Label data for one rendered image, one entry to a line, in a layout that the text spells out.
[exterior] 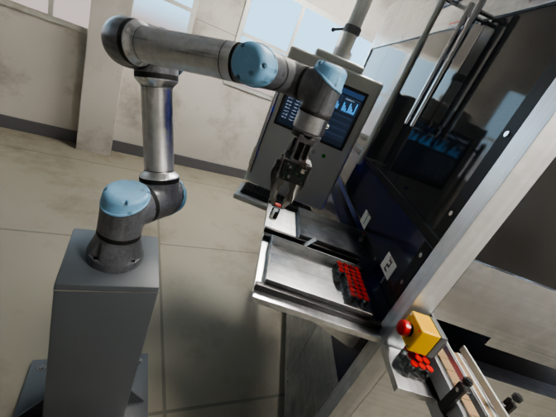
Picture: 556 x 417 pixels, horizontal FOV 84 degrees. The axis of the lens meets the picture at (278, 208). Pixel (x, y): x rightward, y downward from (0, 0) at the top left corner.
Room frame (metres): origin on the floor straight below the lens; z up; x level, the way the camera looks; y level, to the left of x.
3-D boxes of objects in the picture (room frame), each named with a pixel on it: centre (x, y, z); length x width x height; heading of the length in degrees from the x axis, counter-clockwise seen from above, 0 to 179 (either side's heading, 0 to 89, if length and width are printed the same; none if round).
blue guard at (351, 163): (1.74, -0.30, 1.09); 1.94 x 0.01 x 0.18; 7
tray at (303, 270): (0.88, -0.20, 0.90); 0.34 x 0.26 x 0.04; 97
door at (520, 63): (0.99, -0.41, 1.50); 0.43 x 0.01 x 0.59; 7
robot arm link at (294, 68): (0.75, 0.11, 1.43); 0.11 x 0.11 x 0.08; 75
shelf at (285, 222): (1.05, -0.22, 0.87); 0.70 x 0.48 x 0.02; 7
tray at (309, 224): (1.23, -0.27, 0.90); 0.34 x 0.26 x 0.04; 97
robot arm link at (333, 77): (0.74, 0.01, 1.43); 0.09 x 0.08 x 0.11; 75
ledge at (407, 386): (0.65, -0.51, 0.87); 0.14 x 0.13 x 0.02; 97
